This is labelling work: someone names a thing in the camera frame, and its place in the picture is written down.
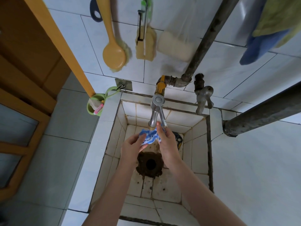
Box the person's left hand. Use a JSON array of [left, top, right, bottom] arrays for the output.
[[120, 133, 148, 168]]

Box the person's right hand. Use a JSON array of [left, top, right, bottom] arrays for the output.
[[156, 121, 183, 169]]

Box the blue white wavy cloth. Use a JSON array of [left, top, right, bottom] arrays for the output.
[[139, 128, 162, 147]]

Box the chrome faucet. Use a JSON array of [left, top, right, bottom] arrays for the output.
[[148, 95, 168, 129]]

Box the person's right forearm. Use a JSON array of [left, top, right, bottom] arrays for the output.
[[169, 160, 248, 226]]

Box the person's left forearm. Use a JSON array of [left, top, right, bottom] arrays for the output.
[[82, 162, 140, 226]]

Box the black round drain stopper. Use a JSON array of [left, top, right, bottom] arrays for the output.
[[172, 131, 184, 151]]

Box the white tiled sink basin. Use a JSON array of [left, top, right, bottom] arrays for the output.
[[60, 91, 223, 226]]

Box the small pink object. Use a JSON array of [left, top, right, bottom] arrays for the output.
[[93, 103, 105, 115]]

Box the green plastic cup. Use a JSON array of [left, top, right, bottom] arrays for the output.
[[86, 86, 122, 117]]

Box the grey metal tap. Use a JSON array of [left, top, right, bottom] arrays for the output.
[[195, 86, 215, 116]]

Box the black tap knob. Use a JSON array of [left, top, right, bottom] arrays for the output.
[[193, 73, 205, 91]]

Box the yellow hanging brush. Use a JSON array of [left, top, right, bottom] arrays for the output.
[[95, 0, 132, 73]]

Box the rusty grey metal pipe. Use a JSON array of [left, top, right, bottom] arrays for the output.
[[222, 81, 301, 138]]

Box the white hanging item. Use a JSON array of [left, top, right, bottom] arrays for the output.
[[156, 0, 196, 63]]

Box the grey water supply pipe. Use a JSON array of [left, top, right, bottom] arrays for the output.
[[164, 0, 242, 89]]

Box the black thin hanging tool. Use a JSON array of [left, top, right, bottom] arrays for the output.
[[137, 9, 146, 43]]

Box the blue hanging cloth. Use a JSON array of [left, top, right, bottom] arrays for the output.
[[239, 29, 291, 66]]

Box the brown wooden door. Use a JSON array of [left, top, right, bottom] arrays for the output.
[[0, 0, 96, 202]]

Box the olive green hanging towel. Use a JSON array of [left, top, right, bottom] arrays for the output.
[[252, 0, 301, 49]]

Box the yellow valve handle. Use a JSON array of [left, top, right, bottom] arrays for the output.
[[156, 75, 167, 94]]

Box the grey wall hook plate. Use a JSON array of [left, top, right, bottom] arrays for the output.
[[114, 78, 133, 91]]

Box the green handled sponge brush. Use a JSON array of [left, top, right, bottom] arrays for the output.
[[135, 0, 158, 62]]

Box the dark grey ring-handled tool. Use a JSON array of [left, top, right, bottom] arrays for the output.
[[90, 0, 104, 23]]

